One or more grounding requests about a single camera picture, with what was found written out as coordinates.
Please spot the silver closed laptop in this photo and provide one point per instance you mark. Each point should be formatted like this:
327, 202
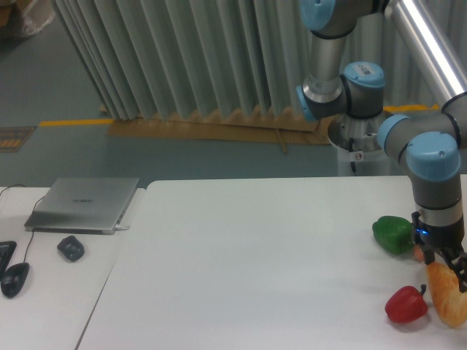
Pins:
83, 205

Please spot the golden croissant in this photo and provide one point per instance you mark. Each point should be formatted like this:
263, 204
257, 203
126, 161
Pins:
448, 300

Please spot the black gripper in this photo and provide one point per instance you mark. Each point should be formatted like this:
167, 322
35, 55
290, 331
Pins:
445, 240

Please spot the green bell pepper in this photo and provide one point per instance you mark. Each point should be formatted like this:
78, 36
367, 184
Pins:
393, 234

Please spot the white laptop cable plug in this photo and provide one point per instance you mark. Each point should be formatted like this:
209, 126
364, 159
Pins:
119, 228

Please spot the black earbuds case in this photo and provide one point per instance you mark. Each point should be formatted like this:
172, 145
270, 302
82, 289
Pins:
71, 249

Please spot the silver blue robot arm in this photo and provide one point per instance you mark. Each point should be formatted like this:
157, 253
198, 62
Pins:
427, 150

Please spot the red bell pepper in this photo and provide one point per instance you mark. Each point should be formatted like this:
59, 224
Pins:
407, 305

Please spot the black keyboard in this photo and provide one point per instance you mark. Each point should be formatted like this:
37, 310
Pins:
7, 249

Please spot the black computer mouse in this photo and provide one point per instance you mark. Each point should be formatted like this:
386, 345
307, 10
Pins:
14, 279

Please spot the brown cardboard sheet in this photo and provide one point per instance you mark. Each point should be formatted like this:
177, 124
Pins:
283, 130

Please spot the grey-green curtain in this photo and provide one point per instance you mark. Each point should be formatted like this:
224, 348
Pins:
195, 58

